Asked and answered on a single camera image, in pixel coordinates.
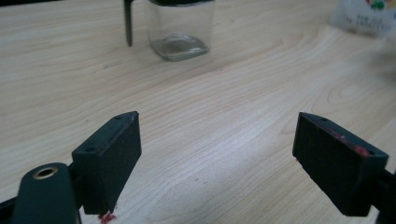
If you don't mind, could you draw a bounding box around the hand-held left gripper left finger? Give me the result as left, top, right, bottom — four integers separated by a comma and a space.
71, 110, 143, 217

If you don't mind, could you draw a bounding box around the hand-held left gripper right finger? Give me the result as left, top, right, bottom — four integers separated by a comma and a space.
291, 111, 390, 217

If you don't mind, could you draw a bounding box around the glass jar with black lid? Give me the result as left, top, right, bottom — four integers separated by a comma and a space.
123, 0, 217, 63

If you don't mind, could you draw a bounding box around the white and blue pouch bag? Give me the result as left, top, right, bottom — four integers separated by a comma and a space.
330, 0, 396, 40

